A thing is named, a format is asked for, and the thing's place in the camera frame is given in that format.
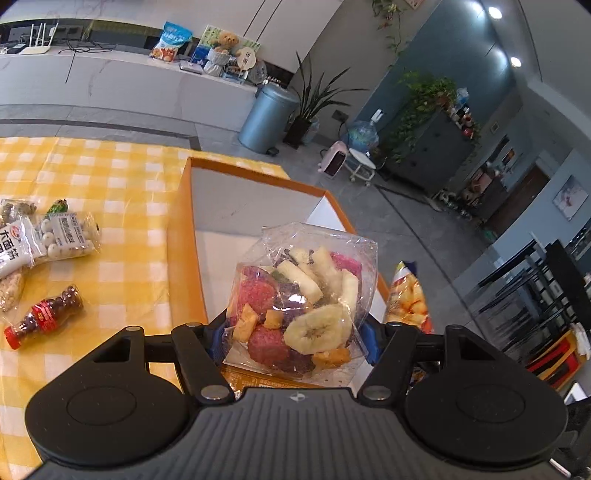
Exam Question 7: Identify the clear dried fruit bag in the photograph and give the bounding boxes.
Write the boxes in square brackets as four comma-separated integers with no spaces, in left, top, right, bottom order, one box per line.
[222,222,380,388]

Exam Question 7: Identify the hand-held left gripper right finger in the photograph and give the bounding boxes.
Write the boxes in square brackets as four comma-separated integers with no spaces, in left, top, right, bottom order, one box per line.
[358,320,509,404]

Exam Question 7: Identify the blue snack bag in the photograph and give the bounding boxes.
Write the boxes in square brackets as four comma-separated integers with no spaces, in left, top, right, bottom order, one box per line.
[150,21,193,64]

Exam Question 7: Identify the white noodle packet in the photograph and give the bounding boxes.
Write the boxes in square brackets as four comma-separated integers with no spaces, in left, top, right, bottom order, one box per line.
[0,216,38,281]

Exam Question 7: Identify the white router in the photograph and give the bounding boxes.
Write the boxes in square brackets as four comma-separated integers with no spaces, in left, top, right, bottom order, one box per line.
[18,21,59,55]

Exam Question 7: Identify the white marble console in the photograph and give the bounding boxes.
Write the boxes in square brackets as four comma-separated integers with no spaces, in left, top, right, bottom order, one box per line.
[0,45,259,136]

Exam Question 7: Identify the white ball snack packet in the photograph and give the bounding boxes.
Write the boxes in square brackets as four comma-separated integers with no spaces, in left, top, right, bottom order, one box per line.
[33,210,103,267]

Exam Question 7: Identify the hanging vine plant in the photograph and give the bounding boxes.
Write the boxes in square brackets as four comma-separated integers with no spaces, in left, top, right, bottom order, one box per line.
[372,0,413,66]

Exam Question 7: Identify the grey blue trash can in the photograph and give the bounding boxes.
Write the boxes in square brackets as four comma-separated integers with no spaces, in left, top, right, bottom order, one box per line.
[238,83,301,154]

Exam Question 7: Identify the blue water jug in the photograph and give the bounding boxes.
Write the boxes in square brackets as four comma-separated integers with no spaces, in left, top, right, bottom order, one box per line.
[346,120,380,154]

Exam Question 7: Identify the white round stool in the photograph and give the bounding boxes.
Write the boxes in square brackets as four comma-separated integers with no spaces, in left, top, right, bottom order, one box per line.
[346,148,378,186]

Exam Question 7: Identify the yellow blue chip bag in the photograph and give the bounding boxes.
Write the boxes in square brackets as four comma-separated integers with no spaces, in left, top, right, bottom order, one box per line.
[383,261,435,337]

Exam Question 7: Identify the green printed box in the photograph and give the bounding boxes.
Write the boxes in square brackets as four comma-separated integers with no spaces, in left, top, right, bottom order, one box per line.
[198,25,223,48]

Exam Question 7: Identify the dark grey cabinet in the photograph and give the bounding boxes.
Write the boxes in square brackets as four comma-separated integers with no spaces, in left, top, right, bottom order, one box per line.
[383,110,477,195]

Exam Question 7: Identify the orange cardboard box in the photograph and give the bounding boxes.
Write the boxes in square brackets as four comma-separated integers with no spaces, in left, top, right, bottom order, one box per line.
[168,157,391,393]

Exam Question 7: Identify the framed wall picture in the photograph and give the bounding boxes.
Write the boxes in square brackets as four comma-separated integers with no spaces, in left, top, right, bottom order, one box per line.
[551,174,591,220]

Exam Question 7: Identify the black dining chairs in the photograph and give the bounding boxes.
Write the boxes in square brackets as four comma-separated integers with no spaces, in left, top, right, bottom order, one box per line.
[475,239,591,366]

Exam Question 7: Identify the tall potted plant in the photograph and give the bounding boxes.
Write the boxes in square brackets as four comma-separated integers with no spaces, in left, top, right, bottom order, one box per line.
[281,52,352,149]

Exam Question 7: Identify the trailing green plant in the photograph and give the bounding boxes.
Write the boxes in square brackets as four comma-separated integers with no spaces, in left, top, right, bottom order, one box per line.
[387,71,459,163]

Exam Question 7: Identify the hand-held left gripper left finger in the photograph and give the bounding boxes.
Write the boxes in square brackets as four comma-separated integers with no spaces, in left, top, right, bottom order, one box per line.
[86,312,237,406]

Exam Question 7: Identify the clear mixed nut packet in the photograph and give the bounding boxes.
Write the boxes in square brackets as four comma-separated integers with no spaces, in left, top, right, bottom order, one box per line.
[0,198,38,228]

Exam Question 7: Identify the brown teddy bear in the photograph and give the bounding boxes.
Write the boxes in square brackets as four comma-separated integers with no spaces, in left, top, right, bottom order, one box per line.
[210,30,242,59]

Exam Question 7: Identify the round wooden hand fan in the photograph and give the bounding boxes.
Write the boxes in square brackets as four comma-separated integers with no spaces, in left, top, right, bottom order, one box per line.
[237,41,262,71]

